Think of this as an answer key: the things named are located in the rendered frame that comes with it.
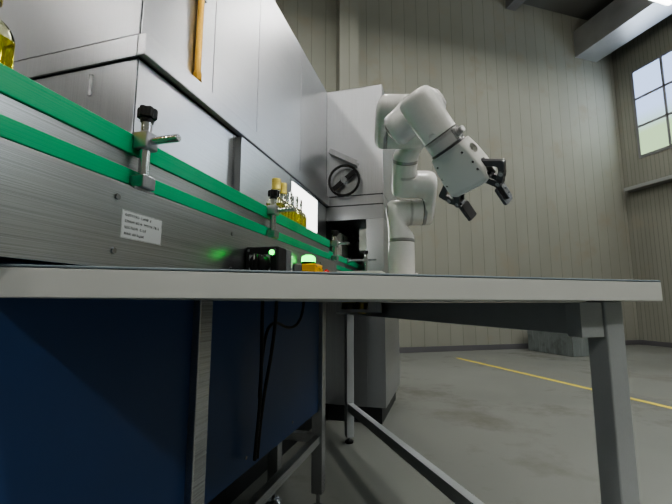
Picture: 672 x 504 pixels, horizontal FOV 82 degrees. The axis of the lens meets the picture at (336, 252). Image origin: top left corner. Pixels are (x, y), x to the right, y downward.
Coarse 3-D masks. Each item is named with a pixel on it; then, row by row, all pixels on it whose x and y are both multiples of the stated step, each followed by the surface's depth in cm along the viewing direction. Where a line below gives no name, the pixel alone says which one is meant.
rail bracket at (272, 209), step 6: (270, 192) 103; (276, 192) 103; (270, 198) 104; (276, 198) 104; (270, 204) 103; (270, 210) 103; (276, 210) 103; (282, 210) 102; (288, 210) 102; (294, 210) 102; (270, 216) 103; (270, 222) 103; (270, 228) 102; (270, 234) 102; (276, 234) 102; (276, 240) 104
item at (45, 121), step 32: (0, 64) 42; (0, 96) 42; (32, 96) 45; (0, 128) 41; (32, 128) 45; (64, 128) 49; (96, 128) 53; (64, 160) 48; (96, 160) 53; (128, 160) 59; (160, 160) 65; (160, 192) 64; (192, 192) 73; (224, 192) 83; (256, 224) 97; (288, 224) 117
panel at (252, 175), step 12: (240, 144) 143; (240, 156) 142; (252, 156) 151; (264, 156) 161; (240, 168) 142; (252, 168) 151; (264, 168) 161; (276, 168) 173; (240, 180) 141; (252, 180) 150; (264, 180) 161; (288, 180) 185; (252, 192) 150; (264, 192) 160; (264, 204) 160
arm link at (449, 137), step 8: (456, 128) 78; (464, 128) 78; (440, 136) 78; (448, 136) 78; (456, 136) 78; (432, 144) 80; (440, 144) 79; (448, 144) 78; (432, 152) 81; (440, 152) 80
